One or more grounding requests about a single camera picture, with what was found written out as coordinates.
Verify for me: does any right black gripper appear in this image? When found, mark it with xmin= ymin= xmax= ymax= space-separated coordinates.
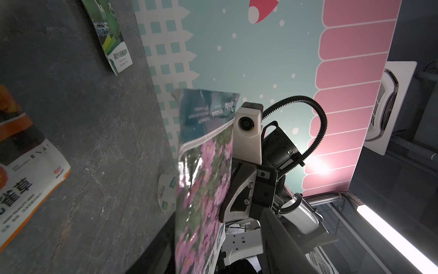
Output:
xmin=219 ymin=121 xmax=305 ymax=223

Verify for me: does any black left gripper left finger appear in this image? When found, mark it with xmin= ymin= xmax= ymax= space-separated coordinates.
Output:
xmin=125 ymin=213 xmax=176 ymax=274

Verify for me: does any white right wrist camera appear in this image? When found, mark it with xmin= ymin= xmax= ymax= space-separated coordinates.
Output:
xmin=233 ymin=102 xmax=263 ymax=164

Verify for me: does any orange black seed packet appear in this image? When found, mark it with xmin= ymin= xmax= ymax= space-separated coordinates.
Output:
xmin=1 ymin=85 xmax=71 ymax=250

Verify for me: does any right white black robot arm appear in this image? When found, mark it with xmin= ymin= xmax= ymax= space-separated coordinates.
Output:
xmin=219 ymin=95 xmax=328 ymax=235

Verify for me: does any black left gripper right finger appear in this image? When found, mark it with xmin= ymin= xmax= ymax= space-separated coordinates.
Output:
xmin=260 ymin=208 xmax=316 ymax=274

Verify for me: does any dark green vegetable seed packet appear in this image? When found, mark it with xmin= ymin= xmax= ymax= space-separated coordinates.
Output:
xmin=82 ymin=0 xmax=133 ymax=75

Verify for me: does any purple flower seed packet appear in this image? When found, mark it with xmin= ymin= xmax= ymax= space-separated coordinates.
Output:
xmin=173 ymin=88 xmax=240 ymax=274

